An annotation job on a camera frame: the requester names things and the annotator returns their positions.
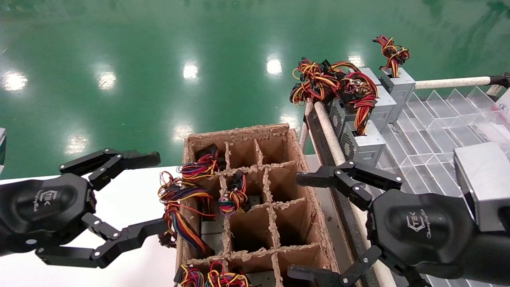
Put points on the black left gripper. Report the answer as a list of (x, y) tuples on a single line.
[(40, 207)]

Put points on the long white padded rail pipe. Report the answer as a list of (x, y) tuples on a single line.
[(330, 135)]

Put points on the grey object at edge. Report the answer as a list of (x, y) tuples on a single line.
[(2, 147)]

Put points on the cardboard box with dividers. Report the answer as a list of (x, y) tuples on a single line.
[(291, 215)]

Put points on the white label panel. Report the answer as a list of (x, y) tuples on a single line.
[(505, 103)]

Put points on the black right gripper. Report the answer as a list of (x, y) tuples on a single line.
[(422, 231)]

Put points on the white padded crossbar pipe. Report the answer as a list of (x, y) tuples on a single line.
[(450, 83)]

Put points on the clear plastic divider tray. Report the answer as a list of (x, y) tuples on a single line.
[(430, 131)]

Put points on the black pipe connector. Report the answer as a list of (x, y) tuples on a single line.
[(501, 79)]

